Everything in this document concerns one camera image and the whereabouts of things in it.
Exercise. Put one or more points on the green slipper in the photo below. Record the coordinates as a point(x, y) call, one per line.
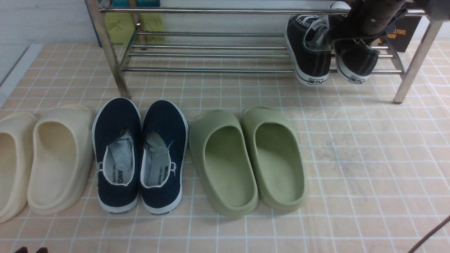
point(218, 151)
point(275, 157)

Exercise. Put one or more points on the steel shoe rack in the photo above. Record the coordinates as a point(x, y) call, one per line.
point(216, 16)

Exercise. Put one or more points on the navy slip-on shoe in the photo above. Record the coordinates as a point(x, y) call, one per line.
point(165, 140)
point(116, 133)

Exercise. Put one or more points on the cream slipper right one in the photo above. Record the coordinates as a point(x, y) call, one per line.
point(62, 158)

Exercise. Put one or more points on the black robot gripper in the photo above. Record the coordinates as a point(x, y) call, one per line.
point(366, 21)

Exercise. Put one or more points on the dark object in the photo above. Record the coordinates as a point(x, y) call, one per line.
point(22, 250)
point(42, 250)

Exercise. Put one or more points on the cream slipper far left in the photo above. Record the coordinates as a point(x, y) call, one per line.
point(16, 157)

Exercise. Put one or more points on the navy slip-on shoe right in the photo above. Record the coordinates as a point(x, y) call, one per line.
point(165, 140)

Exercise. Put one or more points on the black canvas sneaker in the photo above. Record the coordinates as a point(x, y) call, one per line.
point(355, 60)
point(307, 43)

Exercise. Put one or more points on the green slipper left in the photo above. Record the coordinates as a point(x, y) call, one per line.
point(218, 151)

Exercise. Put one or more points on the black image processing book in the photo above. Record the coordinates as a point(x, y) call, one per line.
point(402, 33)

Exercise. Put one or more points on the navy slip-on shoe left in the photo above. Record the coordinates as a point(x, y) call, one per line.
point(116, 133)

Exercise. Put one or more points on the green slipper right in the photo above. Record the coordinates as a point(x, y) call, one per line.
point(275, 157)

